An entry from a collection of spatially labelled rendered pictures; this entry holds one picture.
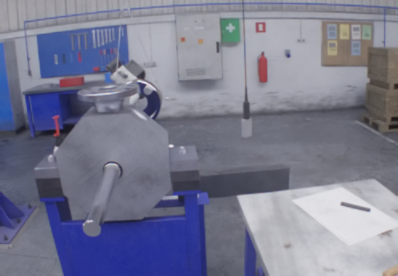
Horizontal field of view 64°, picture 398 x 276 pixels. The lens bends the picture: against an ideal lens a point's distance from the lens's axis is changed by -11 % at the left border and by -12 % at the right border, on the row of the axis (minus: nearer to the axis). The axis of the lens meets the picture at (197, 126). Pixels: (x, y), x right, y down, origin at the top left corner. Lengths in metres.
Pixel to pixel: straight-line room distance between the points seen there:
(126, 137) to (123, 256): 0.61
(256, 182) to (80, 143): 1.00
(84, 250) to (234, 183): 0.88
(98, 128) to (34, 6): 5.92
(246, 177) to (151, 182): 0.65
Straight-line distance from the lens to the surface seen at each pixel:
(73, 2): 6.97
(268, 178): 2.00
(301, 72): 7.09
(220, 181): 1.95
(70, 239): 1.74
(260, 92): 6.91
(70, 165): 1.53
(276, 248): 1.32
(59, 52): 6.98
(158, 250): 1.71
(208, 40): 6.33
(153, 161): 1.47
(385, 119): 6.09
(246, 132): 2.42
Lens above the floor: 1.63
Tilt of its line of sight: 15 degrees down
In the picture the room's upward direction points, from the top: 3 degrees counter-clockwise
